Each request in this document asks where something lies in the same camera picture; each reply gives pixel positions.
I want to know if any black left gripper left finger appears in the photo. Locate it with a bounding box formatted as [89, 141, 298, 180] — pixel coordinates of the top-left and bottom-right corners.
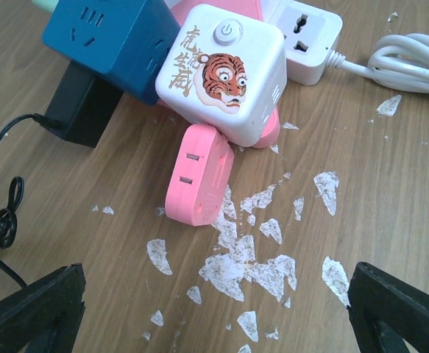
[0, 263, 86, 352]

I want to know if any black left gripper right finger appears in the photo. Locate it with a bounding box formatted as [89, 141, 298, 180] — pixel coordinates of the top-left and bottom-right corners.
[347, 262, 429, 352]

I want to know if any small pink plug adapter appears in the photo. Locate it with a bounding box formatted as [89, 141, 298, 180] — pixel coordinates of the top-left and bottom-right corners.
[165, 124, 234, 227]

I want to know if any blue cube socket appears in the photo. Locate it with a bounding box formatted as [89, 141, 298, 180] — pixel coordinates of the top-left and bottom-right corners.
[43, 0, 180, 105]

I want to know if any white tiger cube socket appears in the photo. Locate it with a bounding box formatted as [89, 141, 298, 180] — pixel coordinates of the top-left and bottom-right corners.
[155, 3, 287, 148]

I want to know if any mint green plug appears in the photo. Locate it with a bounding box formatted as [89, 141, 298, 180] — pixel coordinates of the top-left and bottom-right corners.
[32, 0, 59, 13]

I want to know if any large pink socket block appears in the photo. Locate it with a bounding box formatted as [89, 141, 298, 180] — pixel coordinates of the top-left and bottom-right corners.
[157, 0, 282, 149]

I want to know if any black power adapter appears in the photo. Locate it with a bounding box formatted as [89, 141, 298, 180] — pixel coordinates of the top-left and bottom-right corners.
[44, 60, 123, 148]

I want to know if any white power strip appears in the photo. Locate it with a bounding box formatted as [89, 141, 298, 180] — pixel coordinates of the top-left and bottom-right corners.
[262, 1, 343, 86]

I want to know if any white power strip cable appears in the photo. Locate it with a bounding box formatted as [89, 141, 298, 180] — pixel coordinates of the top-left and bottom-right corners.
[324, 32, 429, 99]

